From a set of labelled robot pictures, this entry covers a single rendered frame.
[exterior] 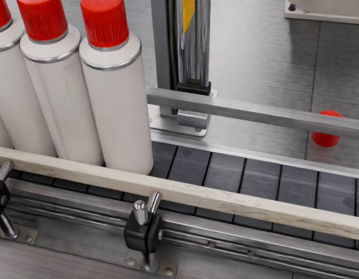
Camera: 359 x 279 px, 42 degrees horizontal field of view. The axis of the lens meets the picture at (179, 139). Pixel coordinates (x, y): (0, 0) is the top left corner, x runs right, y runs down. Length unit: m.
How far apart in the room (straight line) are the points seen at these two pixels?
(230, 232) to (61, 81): 0.21
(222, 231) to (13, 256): 0.20
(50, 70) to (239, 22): 0.44
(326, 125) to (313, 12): 0.38
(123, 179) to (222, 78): 0.28
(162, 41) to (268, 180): 0.19
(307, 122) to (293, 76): 0.25
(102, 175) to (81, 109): 0.07
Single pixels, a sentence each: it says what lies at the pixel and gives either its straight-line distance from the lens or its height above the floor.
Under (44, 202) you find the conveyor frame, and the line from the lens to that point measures 0.53.
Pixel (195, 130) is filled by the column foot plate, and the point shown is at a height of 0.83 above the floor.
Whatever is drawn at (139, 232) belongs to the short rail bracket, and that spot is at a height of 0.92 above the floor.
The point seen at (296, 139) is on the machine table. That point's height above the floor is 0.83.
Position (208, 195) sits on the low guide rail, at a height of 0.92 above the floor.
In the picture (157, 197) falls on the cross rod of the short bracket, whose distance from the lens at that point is 0.45.
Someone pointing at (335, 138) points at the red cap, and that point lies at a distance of 0.60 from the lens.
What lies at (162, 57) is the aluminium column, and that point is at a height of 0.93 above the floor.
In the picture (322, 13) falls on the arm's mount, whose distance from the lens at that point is 0.80.
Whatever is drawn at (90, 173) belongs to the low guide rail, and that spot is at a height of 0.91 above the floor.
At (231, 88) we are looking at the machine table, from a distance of 0.66.
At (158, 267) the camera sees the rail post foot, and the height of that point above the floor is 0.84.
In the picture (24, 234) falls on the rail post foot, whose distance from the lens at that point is 0.55.
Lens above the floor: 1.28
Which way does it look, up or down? 49 degrees down
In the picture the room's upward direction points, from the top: 2 degrees counter-clockwise
